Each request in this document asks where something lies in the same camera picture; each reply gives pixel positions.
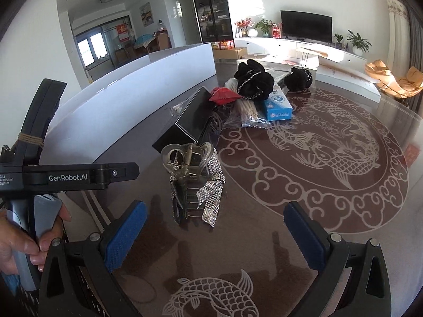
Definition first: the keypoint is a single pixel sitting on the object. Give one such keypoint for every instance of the black glass display cabinet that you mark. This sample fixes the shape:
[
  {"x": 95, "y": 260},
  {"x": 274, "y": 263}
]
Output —
[{"x": 213, "y": 6}]

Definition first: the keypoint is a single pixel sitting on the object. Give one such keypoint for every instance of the bag of wooden sticks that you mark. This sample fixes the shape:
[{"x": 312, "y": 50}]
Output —
[{"x": 246, "y": 110}]

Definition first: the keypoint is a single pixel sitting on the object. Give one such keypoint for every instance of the round white vase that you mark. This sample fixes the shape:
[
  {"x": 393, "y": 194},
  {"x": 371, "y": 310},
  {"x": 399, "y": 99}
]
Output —
[{"x": 252, "y": 33}]

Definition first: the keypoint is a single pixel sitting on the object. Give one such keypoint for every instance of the black television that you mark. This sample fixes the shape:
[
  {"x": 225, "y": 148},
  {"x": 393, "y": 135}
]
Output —
[{"x": 305, "y": 24}]

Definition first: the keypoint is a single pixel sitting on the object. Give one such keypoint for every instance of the orange lounge chair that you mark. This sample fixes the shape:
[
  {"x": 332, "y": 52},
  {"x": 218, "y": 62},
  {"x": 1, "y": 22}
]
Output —
[
  {"x": 409, "y": 82},
  {"x": 380, "y": 71}
]

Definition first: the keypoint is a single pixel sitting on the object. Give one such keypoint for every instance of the glossy black box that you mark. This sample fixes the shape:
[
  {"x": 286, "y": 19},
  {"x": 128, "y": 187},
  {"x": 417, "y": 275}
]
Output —
[{"x": 193, "y": 112}]

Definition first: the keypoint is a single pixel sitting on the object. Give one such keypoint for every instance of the white television cabinet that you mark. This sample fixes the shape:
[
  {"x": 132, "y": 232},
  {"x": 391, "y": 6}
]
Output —
[{"x": 271, "y": 44}]

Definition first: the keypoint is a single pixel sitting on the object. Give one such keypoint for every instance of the rhinestone bow hair clip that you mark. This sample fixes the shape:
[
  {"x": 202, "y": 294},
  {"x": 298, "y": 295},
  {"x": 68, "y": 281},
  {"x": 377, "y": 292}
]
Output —
[{"x": 208, "y": 198}]

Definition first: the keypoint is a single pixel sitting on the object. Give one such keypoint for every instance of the flat white box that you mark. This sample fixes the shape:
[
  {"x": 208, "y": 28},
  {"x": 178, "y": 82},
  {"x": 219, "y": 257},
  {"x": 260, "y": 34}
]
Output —
[{"x": 347, "y": 79}]

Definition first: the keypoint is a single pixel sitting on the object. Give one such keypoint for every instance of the leafy green potted plant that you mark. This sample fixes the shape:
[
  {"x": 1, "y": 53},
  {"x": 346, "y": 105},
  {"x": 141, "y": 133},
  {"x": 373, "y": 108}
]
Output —
[{"x": 263, "y": 26}]

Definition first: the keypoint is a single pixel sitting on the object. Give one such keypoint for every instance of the dark plastic packet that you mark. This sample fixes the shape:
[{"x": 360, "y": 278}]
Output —
[{"x": 277, "y": 74}]

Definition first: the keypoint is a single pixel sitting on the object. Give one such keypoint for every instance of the cream curtain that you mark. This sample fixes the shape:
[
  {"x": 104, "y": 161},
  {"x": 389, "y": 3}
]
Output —
[{"x": 398, "y": 39}]

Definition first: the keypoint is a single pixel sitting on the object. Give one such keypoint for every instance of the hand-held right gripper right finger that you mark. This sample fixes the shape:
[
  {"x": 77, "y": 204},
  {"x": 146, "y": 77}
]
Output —
[{"x": 304, "y": 237}]

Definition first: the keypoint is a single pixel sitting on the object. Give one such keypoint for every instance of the brown cardboard box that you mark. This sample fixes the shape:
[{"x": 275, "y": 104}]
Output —
[{"x": 229, "y": 53}]

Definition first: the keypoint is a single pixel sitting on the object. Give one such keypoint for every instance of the orange packaged boxes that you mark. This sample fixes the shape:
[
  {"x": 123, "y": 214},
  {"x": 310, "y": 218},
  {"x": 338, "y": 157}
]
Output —
[{"x": 226, "y": 44}]

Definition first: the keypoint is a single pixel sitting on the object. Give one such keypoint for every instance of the clear plastic hair claw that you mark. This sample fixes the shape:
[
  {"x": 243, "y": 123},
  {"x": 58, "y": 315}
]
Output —
[{"x": 172, "y": 160}]

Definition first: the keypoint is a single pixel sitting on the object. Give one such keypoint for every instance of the red window poster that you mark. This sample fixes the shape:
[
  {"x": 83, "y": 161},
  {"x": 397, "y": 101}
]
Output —
[{"x": 123, "y": 33}]

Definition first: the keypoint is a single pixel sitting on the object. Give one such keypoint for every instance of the person's left hand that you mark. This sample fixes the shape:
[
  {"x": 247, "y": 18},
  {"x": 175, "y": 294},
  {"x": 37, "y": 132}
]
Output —
[{"x": 10, "y": 241}]

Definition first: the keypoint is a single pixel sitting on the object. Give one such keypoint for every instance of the wall painting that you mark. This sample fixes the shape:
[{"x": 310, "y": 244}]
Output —
[{"x": 146, "y": 14}]

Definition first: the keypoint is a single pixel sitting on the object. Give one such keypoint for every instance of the blue food cover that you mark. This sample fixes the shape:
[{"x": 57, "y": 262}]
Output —
[{"x": 143, "y": 40}]

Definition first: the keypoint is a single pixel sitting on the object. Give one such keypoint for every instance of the plant in white pot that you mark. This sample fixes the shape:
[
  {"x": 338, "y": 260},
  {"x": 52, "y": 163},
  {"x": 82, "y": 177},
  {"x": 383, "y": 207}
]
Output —
[{"x": 358, "y": 43}]

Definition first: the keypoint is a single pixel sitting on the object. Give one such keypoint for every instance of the blue and white box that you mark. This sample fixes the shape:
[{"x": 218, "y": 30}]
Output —
[{"x": 277, "y": 105}]

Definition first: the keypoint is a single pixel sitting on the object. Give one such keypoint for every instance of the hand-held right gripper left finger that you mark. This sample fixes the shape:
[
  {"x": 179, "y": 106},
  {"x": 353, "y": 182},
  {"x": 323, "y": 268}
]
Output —
[{"x": 125, "y": 234}]

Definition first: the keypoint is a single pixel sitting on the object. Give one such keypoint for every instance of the red flower bouquet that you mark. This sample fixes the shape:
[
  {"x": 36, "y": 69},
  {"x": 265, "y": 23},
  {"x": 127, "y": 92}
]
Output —
[{"x": 243, "y": 23}]

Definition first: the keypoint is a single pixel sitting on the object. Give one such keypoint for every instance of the grey curtain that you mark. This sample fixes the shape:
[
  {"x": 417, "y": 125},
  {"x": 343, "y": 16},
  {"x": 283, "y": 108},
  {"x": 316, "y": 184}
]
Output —
[{"x": 417, "y": 49}]

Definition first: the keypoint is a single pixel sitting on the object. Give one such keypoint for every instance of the white door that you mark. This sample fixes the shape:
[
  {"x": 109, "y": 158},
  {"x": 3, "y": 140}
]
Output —
[{"x": 183, "y": 19}]

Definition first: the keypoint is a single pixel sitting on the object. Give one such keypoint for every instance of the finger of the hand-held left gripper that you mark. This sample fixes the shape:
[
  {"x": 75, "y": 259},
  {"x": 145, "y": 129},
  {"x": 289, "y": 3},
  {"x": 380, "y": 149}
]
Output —
[{"x": 43, "y": 112}]

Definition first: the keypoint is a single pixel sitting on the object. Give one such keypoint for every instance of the small potted plant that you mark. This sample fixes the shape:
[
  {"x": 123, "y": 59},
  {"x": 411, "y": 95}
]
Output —
[{"x": 338, "y": 39}]

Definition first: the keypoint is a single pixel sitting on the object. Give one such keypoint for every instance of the red gift box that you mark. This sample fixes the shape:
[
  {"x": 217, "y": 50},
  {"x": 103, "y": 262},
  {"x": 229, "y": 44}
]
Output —
[{"x": 277, "y": 32}]

